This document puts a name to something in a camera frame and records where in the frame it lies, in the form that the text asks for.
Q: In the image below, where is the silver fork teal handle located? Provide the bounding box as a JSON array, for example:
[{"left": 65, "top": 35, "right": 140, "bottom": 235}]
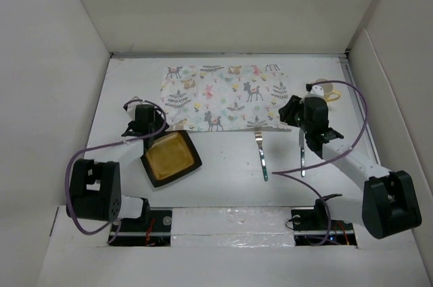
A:
[{"left": 254, "top": 127, "right": 269, "bottom": 182}]

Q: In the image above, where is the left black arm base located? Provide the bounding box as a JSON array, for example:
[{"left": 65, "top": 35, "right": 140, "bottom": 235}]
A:
[{"left": 107, "top": 199, "right": 173, "bottom": 247}]

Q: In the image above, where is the silver knife teal handle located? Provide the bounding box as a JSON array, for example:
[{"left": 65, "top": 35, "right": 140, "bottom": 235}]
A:
[{"left": 298, "top": 129, "right": 306, "bottom": 177}]

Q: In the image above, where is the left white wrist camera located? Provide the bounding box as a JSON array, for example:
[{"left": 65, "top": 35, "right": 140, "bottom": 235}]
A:
[{"left": 122, "top": 96, "right": 144, "bottom": 119}]

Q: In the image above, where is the yellow ceramic mug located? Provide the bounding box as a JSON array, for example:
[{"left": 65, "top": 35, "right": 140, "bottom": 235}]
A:
[{"left": 314, "top": 79, "right": 341, "bottom": 102}]

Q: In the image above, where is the floral animal print cloth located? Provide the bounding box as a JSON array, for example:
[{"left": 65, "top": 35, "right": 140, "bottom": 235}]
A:
[{"left": 160, "top": 64, "right": 289, "bottom": 132}]

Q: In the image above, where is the square black yellow plate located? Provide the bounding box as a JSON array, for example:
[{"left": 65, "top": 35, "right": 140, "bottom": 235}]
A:
[{"left": 141, "top": 131, "right": 202, "bottom": 188}]

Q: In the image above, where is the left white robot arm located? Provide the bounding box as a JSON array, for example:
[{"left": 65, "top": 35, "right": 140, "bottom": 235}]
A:
[{"left": 64, "top": 98, "right": 168, "bottom": 235}]

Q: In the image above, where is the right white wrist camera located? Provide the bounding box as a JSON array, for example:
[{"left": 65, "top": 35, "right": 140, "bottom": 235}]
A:
[{"left": 305, "top": 83, "right": 325, "bottom": 100}]

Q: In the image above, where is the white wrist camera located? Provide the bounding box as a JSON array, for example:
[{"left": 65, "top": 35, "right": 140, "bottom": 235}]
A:
[
  {"left": 305, "top": 83, "right": 325, "bottom": 100},
  {"left": 122, "top": 96, "right": 144, "bottom": 119}
]

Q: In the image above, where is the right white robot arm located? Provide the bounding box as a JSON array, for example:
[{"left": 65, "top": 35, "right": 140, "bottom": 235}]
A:
[{"left": 278, "top": 95, "right": 422, "bottom": 239}]

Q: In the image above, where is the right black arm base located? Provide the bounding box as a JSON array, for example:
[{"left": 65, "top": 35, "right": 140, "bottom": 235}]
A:
[{"left": 286, "top": 194, "right": 357, "bottom": 246}]

